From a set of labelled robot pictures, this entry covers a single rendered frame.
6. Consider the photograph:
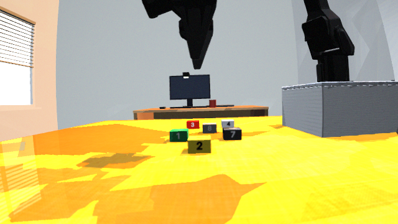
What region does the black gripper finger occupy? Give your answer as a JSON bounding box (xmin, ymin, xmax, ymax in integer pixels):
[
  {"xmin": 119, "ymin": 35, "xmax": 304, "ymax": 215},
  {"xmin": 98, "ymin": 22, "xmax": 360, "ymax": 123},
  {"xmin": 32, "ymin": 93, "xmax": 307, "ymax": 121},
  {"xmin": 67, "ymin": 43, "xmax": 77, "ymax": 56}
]
[
  {"xmin": 167, "ymin": 0, "xmax": 217, "ymax": 59},
  {"xmin": 180, "ymin": 30, "xmax": 213, "ymax": 70}
]

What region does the green block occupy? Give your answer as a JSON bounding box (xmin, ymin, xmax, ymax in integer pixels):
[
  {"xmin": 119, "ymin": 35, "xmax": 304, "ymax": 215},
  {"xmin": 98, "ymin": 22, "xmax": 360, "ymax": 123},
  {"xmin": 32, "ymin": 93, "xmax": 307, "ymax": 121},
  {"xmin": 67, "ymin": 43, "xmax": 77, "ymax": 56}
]
[{"xmin": 169, "ymin": 129, "xmax": 189, "ymax": 142}]

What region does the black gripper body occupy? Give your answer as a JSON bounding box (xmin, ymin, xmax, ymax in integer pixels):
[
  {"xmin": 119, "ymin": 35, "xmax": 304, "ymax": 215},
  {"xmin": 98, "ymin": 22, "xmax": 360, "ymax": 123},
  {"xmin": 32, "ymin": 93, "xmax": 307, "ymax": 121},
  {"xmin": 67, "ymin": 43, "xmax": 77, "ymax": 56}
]
[{"xmin": 178, "ymin": 20, "xmax": 213, "ymax": 32}]

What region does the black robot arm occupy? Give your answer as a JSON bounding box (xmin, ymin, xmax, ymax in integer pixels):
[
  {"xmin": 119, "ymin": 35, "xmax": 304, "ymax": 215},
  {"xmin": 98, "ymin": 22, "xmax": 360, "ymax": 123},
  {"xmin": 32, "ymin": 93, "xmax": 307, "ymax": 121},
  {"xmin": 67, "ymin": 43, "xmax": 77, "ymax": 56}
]
[{"xmin": 142, "ymin": 0, "xmax": 355, "ymax": 82}]

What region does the yellow block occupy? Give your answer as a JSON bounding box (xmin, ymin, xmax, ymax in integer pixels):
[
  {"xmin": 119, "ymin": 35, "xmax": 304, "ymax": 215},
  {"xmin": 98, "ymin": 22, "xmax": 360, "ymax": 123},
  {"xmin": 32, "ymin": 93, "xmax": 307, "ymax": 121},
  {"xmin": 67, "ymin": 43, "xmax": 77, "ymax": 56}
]
[{"xmin": 187, "ymin": 136, "xmax": 211, "ymax": 154}]

